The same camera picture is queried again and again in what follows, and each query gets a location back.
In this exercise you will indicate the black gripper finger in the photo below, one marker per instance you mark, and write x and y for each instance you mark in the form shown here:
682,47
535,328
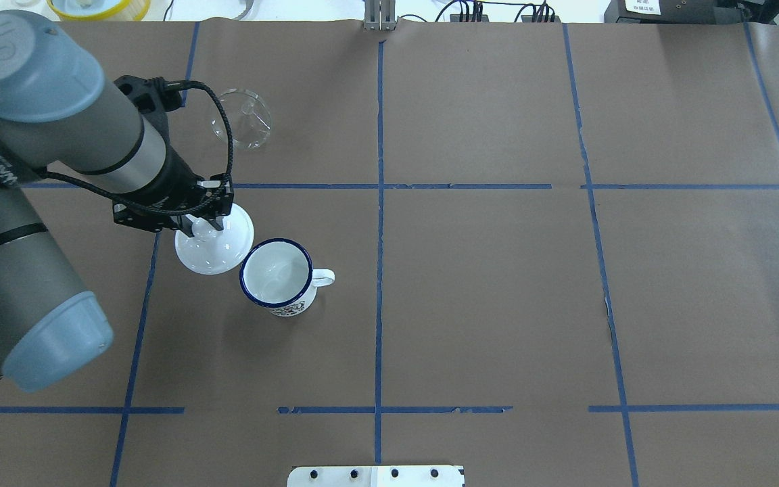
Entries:
194,227
217,220

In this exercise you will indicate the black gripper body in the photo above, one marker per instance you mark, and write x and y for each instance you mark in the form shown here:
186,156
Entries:
180,176

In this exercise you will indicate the aluminium frame post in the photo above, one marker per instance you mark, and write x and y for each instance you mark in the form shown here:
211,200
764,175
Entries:
380,15

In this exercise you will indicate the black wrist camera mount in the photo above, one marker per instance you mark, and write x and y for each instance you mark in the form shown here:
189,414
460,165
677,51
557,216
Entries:
149,96

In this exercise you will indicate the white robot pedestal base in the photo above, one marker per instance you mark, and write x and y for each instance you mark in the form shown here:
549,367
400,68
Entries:
378,475

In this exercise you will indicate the white enamel mug blue rim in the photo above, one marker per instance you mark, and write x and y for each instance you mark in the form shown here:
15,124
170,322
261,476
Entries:
279,275

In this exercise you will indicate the black desktop computer box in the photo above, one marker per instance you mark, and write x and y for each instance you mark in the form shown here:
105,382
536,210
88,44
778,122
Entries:
671,12

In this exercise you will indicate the yellow tape roll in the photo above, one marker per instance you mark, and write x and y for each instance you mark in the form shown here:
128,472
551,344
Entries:
100,11

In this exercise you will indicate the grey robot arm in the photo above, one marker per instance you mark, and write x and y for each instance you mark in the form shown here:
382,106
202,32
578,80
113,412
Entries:
61,118

